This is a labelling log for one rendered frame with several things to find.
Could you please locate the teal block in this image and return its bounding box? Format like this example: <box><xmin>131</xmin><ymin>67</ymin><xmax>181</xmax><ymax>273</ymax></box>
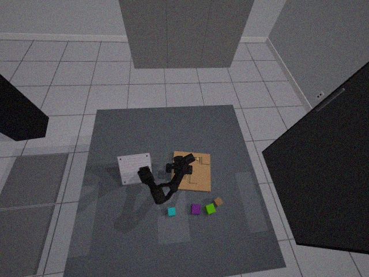
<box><xmin>168</xmin><ymin>207</ymin><xmax>176</xmax><ymax>216</ymax></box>

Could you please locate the purple block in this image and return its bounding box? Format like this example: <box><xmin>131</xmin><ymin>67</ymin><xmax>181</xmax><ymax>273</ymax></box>
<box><xmin>191</xmin><ymin>204</ymin><xmax>201</xmax><ymax>214</ymax></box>

